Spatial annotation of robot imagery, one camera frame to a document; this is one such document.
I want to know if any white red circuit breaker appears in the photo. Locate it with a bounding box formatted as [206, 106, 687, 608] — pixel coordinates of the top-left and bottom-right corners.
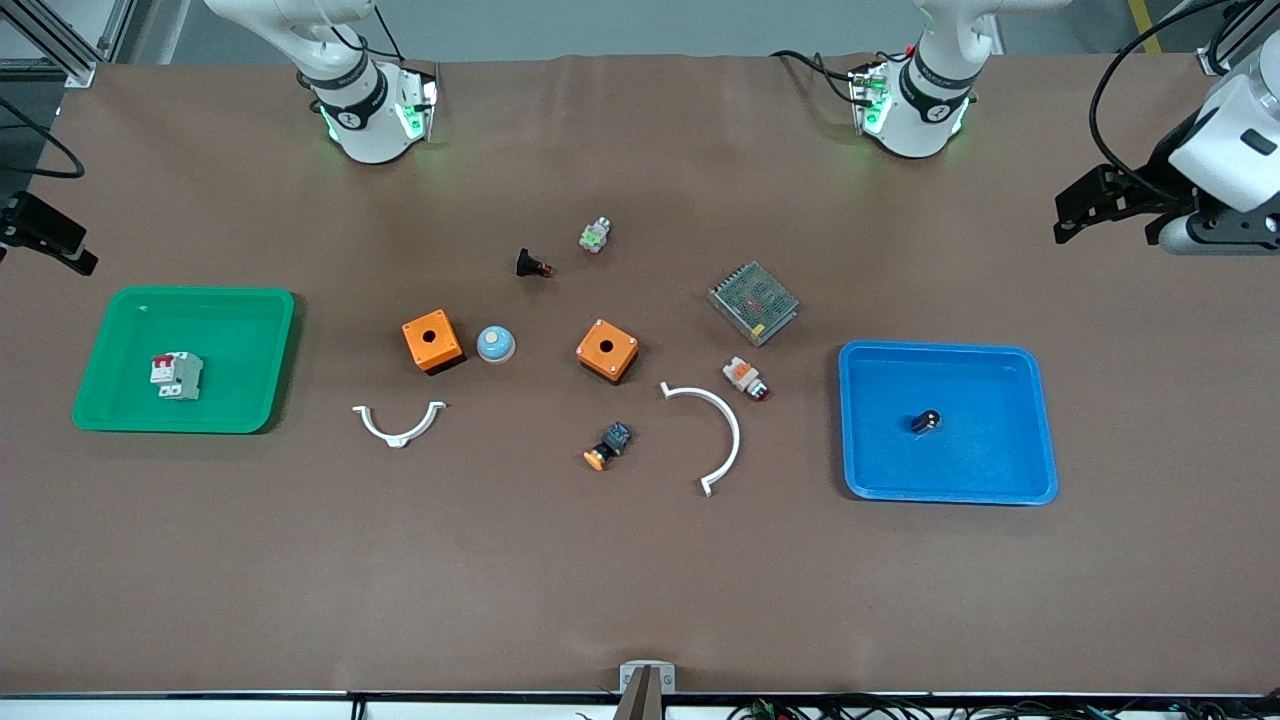
[150, 352, 204, 402]

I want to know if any green plastic tray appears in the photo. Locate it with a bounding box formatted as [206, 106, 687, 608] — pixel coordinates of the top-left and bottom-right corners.
[72, 286, 297, 435]

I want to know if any blue plastic tray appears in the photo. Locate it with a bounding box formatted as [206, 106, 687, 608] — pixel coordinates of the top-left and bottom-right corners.
[838, 340, 1059, 506]

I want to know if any metal mesh power supply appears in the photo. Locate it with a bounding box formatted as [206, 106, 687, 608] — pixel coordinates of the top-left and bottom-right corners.
[708, 261, 801, 348]

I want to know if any orange capped push button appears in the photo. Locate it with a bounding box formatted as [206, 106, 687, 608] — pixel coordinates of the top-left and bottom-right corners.
[583, 422, 633, 472]

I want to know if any brown table cover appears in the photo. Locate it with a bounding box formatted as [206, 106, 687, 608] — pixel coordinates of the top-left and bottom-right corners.
[0, 52, 1280, 696]

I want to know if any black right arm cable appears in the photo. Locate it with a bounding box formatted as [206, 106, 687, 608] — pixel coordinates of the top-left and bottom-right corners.
[0, 95, 87, 181]

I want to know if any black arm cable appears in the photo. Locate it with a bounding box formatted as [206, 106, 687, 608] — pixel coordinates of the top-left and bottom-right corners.
[0, 95, 87, 181]
[1088, 0, 1246, 189]

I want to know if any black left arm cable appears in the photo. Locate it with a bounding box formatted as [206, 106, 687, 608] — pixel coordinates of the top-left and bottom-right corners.
[1088, 0, 1246, 189]

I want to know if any aluminium frame profile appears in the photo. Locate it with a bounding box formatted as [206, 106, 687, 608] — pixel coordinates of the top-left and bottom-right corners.
[0, 0, 136, 89]

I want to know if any black left base cable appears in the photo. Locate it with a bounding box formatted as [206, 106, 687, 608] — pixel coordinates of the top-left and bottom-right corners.
[770, 50, 863, 107]

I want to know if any orange button enclosure box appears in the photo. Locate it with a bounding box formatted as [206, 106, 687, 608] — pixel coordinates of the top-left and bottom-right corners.
[402, 309, 466, 376]
[576, 319, 641, 385]

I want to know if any small white curved bracket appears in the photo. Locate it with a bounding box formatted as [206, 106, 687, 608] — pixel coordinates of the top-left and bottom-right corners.
[352, 401, 448, 449]

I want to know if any orange white red switch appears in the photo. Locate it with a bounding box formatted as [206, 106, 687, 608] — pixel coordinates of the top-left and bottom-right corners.
[722, 356, 771, 403]

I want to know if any thin black right base cable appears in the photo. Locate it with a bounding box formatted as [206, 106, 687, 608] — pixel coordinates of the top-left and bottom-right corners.
[345, 5, 404, 63]

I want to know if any large white curved bracket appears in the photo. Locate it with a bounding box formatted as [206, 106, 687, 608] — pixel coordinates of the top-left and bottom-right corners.
[660, 382, 742, 498]

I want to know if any black cable bundle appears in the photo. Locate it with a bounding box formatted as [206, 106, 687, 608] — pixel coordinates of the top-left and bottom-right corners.
[725, 693, 1280, 720]

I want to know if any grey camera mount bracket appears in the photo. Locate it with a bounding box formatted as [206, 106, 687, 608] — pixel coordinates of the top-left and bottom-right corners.
[612, 660, 677, 720]

